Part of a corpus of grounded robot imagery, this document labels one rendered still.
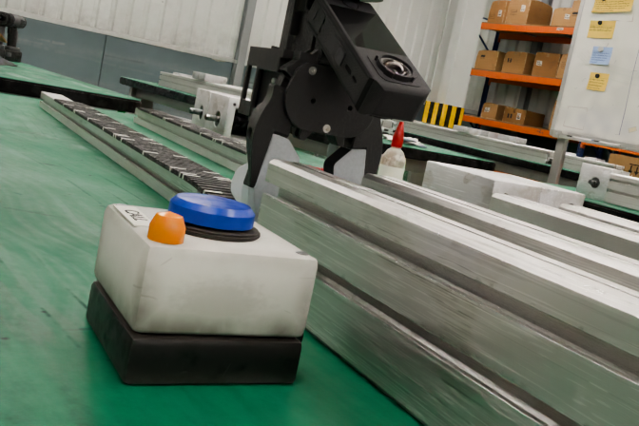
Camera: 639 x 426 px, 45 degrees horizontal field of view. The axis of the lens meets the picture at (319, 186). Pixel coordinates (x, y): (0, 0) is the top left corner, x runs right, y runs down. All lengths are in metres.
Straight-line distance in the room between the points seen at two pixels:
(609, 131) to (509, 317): 3.59
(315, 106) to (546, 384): 0.30
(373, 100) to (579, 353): 0.23
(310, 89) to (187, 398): 0.27
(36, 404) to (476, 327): 0.17
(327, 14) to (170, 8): 11.82
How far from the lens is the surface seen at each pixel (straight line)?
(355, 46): 0.49
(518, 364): 0.31
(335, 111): 0.54
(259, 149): 0.53
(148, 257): 0.32
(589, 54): 4.04
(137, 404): 0.32
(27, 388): 0.32
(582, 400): 0.29
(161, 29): 12.30
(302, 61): 0.53
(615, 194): 2.28
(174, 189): 0.78
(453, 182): 0.64
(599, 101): 3.95
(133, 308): 0.32
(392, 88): 0.47
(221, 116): 1.51
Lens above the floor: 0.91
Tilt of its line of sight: 7 degrees down
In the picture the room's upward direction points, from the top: 12 degrees clockwise
